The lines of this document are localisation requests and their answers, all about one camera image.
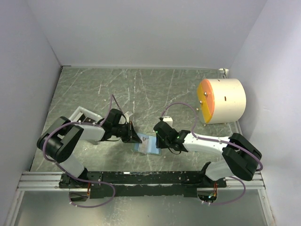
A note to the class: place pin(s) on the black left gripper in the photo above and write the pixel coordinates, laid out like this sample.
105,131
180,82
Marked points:
131,136

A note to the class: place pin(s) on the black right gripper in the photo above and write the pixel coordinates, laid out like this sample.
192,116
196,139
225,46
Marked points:
159,144

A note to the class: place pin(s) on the grey credit card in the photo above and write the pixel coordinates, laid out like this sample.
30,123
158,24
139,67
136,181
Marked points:
143,146

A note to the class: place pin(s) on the green card holder wallet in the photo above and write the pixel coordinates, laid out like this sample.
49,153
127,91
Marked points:
152,148

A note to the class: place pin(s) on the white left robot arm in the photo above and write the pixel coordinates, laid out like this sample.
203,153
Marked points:
59,141

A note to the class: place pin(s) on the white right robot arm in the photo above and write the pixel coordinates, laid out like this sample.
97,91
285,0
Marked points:
238,156

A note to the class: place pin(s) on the white card tray box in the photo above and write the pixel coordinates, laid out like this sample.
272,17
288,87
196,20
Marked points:
85,117

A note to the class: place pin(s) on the white cylinder with orange lid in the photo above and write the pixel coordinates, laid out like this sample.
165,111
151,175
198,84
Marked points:
221,100

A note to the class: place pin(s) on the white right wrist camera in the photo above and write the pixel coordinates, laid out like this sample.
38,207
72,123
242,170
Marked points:
168,120

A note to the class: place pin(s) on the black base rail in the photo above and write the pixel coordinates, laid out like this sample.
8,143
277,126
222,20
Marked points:
134,184

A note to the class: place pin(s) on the aluminium frame profile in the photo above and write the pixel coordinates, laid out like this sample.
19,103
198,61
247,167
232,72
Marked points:
39,181

